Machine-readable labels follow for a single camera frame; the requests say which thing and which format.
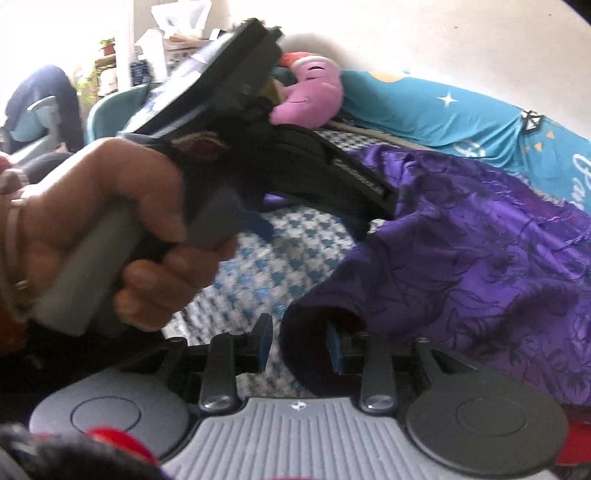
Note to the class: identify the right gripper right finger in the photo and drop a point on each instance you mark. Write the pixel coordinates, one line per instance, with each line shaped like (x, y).
(334, 346)

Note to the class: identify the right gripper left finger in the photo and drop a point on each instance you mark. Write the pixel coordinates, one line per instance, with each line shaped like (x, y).
(260, 341)

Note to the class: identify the purple floral garment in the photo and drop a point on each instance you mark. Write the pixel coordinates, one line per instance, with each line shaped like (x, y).
(475, 261)

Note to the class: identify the person's left hand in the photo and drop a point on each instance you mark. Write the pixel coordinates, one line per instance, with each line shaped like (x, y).
(66, 203)

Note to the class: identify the blue houndstooth bed sheet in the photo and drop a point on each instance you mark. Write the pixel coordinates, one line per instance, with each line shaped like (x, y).
(267, 277)

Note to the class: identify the pink plush toy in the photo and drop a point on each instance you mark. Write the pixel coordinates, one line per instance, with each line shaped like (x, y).
(316, 95)

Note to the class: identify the teal chair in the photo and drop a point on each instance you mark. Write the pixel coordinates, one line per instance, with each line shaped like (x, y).
(110, 115)

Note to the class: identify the blue printed bolster pillow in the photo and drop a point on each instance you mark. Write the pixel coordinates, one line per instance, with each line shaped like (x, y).
(548, 156)

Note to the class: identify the silver wrist bangle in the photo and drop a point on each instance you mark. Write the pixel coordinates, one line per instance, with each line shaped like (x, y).
(15, 194)

